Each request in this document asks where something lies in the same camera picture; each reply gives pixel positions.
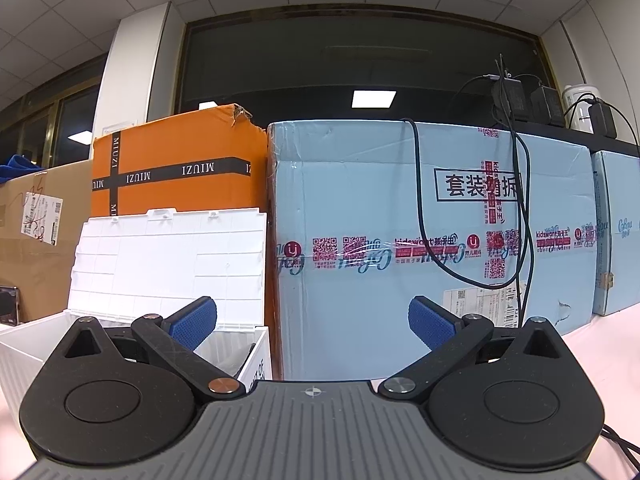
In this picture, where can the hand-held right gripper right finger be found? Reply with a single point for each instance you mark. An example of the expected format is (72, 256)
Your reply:
(432, 325)

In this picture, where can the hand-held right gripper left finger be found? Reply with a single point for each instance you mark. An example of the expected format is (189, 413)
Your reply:
(192, 322)

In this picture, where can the white plastic storage box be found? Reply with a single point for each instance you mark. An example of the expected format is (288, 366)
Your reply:
(165, 260)

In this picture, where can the pink desktop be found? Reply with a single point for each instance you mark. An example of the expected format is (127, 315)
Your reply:
(610, 360)

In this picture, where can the large light blue cardboard box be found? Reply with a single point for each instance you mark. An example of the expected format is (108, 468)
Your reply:
(350, 210)

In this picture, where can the brown cardboard box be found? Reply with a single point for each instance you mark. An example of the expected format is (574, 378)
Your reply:
(55, 270)

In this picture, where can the dark transparent case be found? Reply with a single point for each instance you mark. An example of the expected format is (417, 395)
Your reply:
(7, 305)

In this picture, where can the orange cardboard box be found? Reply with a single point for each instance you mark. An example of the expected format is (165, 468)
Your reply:
(190, 135)

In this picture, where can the dark window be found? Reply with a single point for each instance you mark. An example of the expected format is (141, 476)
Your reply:
(75, 125)

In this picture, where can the blue cloth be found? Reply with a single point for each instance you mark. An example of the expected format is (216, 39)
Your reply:
(15, 167)

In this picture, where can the black power adapter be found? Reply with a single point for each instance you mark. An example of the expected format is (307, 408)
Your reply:
(547, 107)
(602, 120)
(507, 100)

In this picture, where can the white electric kettle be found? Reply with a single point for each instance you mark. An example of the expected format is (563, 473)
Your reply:
(580, 97)

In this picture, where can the large dark glass panel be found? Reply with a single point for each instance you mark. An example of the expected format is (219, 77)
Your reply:
(325, 60)

